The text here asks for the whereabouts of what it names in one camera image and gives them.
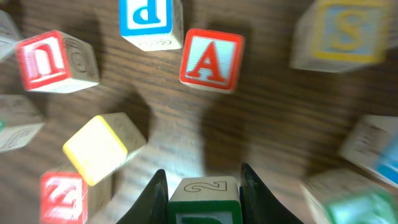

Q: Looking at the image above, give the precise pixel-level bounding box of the blue I block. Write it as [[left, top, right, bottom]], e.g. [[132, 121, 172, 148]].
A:
[[338, 115, 397, 187]]

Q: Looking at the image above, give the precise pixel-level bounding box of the yellow S block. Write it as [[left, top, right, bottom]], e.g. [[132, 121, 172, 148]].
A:
[[290, 0, 392, 73]]

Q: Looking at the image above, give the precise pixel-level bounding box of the green N block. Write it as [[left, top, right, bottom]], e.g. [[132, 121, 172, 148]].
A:
[[1, 95, 45, 152]]

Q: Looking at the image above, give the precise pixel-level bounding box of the blue P block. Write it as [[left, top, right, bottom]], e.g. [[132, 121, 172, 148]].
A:
[[119, 0, 184, 52]]

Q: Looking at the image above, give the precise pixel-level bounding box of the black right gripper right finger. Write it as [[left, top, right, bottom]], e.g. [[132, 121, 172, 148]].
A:
[[239, 163, 303, 224]]

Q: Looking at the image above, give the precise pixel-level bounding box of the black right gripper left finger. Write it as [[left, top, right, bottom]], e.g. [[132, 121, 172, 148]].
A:
[[116, 169, 169, 224]]

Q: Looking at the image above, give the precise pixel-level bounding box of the red E block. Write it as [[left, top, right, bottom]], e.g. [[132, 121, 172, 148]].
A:
[[40, 164, 113, 224]]

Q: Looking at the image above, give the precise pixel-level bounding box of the green V block centre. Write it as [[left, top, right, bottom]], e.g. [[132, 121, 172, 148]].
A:
[[301, 169, 397, 224]]

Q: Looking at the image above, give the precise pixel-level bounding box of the yellow block middle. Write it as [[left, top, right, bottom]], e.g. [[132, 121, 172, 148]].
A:
[[63, 113, 147, 186]]

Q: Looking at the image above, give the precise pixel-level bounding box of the red A block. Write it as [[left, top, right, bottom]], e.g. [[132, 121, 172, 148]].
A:
[[179, 29, 245, 93]]

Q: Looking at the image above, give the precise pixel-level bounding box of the green 7 block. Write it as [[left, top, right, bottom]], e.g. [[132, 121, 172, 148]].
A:
[[1, 10, 22, 61]]

